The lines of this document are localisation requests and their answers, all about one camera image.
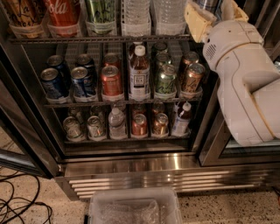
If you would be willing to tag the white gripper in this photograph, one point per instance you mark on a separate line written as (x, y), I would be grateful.
(230, 44)

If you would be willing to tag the silver redbull can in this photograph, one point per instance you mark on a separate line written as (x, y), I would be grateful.
(213, 6)

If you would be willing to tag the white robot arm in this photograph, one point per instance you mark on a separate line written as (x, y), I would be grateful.
(249, 88)

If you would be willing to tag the copper lacroix can back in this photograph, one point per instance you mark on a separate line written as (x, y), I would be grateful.
(186, 60)

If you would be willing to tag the copper lacroix can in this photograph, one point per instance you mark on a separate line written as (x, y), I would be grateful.
(192, 79)
(186, 60)

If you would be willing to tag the green lacroix can back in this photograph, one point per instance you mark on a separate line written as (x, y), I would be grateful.
(158, 47)

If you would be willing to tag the copper lacroix can front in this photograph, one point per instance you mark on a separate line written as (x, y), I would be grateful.
(192, 79)

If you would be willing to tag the green lacroix can middle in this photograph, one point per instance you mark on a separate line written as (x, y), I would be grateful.
(162, 58)

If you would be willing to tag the green lacroix can front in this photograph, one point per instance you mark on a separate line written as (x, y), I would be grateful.
(165, 82)

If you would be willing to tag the orange soda can back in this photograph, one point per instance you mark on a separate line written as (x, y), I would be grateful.
(111, 60)

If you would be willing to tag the orange soda can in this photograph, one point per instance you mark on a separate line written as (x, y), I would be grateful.
(111, 60)
(112, 85)

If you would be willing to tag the tea bottle bottom shelf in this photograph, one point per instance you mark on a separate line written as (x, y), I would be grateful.
(182, 114)

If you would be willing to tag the green lacroix can top shelf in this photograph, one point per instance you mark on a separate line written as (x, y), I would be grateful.
(101, 15)

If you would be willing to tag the copper can bottom front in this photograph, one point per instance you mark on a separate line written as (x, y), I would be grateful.
(160, 125)

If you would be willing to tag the orange soda can front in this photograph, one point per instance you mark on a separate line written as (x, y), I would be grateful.
(112, 85)

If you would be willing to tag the orange can bottom front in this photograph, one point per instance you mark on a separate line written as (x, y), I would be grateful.
(139, 126)

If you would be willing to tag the blue pepsi can back right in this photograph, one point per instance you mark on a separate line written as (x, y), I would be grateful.
(85, 60)

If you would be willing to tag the blue pepsi can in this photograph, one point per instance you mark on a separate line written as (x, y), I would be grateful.
(56, 91)
(59, 63)
(83, 85)
(85, 60)

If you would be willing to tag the blue pepsi can front right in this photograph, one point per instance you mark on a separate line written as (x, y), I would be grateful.
(83, 85)

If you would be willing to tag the red coca cola can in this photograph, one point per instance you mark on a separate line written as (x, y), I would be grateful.
(64, 16)

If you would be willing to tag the stainless fridge base grille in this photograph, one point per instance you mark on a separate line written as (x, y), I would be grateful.
(79, 179)

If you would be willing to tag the blue pepsi can back left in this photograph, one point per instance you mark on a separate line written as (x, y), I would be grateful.
(59, 63)

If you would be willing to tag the blue pepsi can front left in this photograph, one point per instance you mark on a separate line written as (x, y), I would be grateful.
(56, 91)

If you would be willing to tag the silver can bottom far left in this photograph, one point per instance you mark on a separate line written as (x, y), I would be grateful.
(74, 132)

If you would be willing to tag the orange lacroix can top shelf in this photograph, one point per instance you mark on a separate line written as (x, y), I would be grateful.
(27, 14)

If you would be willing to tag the open fridge glass door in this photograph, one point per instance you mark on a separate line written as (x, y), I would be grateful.
(19, 123)

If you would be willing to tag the clear water bottle right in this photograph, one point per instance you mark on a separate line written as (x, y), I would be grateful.
(169, 17)

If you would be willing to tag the clear water bottle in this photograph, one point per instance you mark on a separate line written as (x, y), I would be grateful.
(136, 19)
(169, 17)

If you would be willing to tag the clear water bottle left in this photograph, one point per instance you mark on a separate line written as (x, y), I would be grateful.
(136, 19)

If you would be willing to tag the iced tea bottle back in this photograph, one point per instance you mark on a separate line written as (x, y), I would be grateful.
(132, 48)

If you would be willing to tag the iced tea bottle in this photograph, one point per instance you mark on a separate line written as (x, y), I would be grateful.
(139, 75)
(132, 48)

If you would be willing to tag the iced tea bottle front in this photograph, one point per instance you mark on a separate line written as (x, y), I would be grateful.
(139, 75)

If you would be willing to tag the small water bottle bottom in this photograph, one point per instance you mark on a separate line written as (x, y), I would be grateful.
(117, 124)

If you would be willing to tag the clear plastic bin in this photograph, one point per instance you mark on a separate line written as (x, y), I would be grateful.
(156, 205)

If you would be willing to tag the top wire shelf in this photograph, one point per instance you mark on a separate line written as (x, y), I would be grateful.
(98, 39)

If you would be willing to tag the wire shelf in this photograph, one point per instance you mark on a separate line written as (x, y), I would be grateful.
(98, 39)
(106, 103)

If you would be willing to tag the right fridge door frame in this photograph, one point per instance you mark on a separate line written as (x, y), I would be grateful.
(221, 148)

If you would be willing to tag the middle wire shelf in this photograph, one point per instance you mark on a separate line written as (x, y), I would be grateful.
(106, 103)

